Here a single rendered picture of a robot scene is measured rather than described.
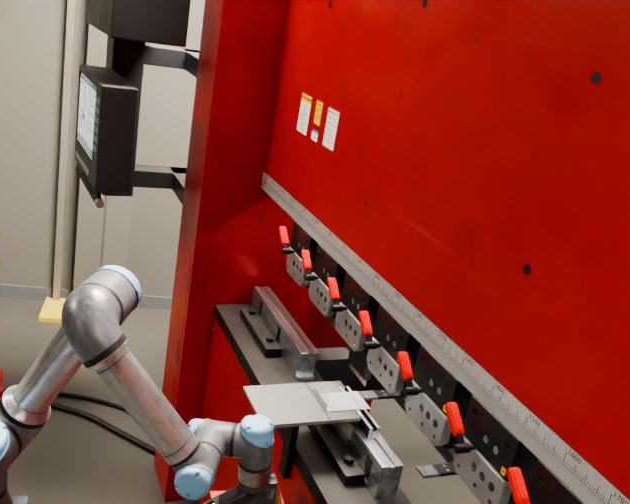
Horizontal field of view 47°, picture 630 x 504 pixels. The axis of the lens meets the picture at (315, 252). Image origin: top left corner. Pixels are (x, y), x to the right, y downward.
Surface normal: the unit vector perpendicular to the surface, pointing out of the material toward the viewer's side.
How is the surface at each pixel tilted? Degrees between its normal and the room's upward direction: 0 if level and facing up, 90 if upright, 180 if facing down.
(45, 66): 90
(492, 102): 90
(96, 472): 0
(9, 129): 90
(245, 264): 90
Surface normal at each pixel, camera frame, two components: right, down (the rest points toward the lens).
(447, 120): -0.92, -0.02
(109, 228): 0.18, 0.36
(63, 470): 0.17, -0.93
